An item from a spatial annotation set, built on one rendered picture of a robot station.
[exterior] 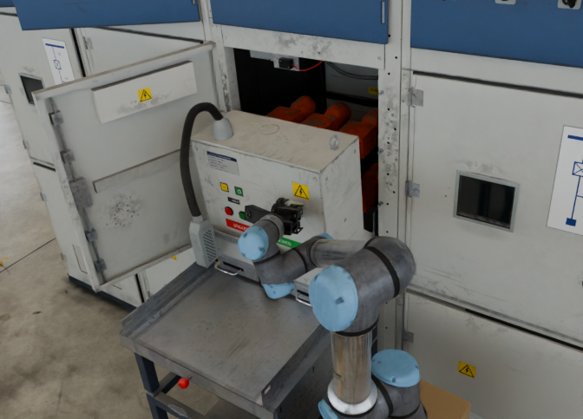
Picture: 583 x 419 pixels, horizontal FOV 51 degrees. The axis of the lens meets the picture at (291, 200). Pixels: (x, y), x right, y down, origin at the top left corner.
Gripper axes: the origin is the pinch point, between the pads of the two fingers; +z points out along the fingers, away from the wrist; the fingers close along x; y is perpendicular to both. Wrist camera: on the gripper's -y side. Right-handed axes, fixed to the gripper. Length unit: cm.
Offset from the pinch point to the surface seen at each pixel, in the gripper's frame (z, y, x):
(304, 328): 1.6, 5.0, -40.9
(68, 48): 50, -115, 40
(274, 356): -11.7, -0.2, -44.4
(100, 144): -1, -65, 13
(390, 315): 37, 27, -50
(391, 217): 25.5, 26.4, -8.5
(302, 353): -12.5, 8.8, -41.2
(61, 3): 14, -87, 57
